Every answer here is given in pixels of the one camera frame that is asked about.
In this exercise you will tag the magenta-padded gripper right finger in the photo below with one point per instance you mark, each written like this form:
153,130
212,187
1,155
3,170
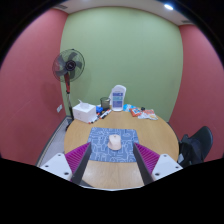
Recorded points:
165,165

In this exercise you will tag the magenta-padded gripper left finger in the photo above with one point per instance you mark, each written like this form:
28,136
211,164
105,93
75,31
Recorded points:
60,164

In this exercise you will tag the beige computer mouse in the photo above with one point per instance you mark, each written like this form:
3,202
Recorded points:
114,142

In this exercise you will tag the blue patterned mouse pad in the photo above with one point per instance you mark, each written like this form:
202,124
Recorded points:
98,140

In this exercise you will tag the black chair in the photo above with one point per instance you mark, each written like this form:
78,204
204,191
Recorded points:
204,140

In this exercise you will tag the orange and white snack packet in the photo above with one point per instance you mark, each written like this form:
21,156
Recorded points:
151,114

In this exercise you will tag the white marker with red cap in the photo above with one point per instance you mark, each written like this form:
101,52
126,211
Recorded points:
94,120

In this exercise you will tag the white tissue box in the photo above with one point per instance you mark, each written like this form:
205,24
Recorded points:
84,112

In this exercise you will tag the small black round object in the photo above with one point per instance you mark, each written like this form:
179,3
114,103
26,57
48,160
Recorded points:
143,108

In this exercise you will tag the red snack packet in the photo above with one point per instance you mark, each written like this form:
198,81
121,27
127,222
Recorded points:
135,111

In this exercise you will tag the small blue box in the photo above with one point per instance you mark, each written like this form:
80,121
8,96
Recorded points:
99,109

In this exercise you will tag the white marker with black cap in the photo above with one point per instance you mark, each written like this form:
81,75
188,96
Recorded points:
106,114

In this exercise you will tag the blue packet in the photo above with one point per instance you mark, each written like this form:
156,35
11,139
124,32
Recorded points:
126,107

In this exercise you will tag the dark mesh pen cup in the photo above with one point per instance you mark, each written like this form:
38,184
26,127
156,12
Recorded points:
105,102

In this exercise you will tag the black standing fan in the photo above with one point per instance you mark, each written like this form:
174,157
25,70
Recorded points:
68,65

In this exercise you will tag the ceiling light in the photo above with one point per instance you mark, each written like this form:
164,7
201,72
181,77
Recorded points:
168,6

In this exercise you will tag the white wall socket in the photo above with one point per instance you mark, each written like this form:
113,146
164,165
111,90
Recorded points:
59,108

